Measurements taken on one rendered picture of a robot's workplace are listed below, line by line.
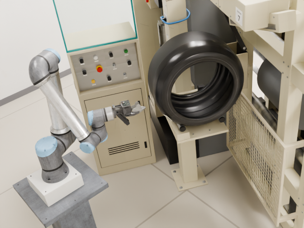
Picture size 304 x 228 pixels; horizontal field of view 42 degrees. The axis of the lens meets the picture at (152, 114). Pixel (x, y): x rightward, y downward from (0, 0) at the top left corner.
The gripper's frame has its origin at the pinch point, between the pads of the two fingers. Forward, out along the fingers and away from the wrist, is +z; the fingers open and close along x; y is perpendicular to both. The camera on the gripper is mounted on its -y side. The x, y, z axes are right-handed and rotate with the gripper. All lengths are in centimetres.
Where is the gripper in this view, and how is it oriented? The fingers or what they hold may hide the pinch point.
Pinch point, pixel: (143, 108)
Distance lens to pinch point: 261.7
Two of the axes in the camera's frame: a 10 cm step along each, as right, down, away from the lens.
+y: -1.2, -8.1, -5.8
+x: -2.2, -5.4, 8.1
